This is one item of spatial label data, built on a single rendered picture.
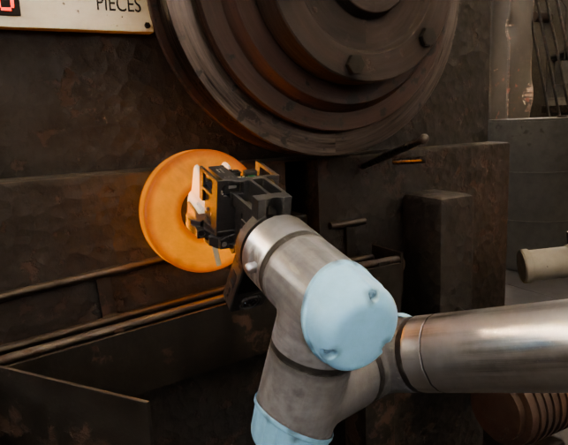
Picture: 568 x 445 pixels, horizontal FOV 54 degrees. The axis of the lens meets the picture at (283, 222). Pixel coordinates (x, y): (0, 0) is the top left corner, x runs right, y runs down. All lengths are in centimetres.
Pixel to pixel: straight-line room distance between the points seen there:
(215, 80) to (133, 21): 17
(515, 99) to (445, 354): 457
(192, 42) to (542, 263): 67
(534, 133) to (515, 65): 169
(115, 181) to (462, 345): 49
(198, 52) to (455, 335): 44
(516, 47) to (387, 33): 431
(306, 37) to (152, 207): 27
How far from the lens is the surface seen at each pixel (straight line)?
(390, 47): 76
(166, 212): 69
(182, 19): 72
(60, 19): 82
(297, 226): 50
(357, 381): 53
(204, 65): 72
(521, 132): 344
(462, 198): 96
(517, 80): 506
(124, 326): 72
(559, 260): 105
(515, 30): 508
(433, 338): 54
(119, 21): 83
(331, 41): 70
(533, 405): 96
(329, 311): 42
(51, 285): 78
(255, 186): 56
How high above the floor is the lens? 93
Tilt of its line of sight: 10 degrees down
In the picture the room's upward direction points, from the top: 2 degrees counter-clockwise
